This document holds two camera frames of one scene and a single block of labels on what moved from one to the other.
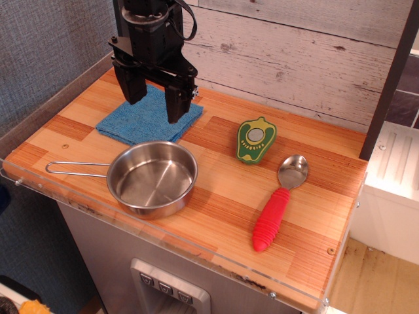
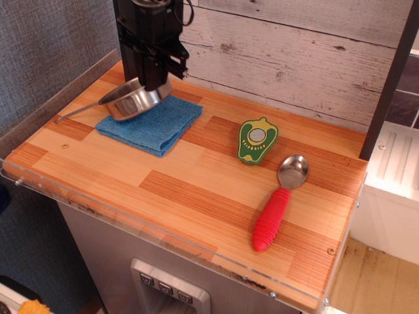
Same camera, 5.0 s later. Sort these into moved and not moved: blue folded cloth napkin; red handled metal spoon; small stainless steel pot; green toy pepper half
Moved: small stainless steel pot
Not moved: green toy pepper half; blue folded cloth napkin; red handled metal spoon
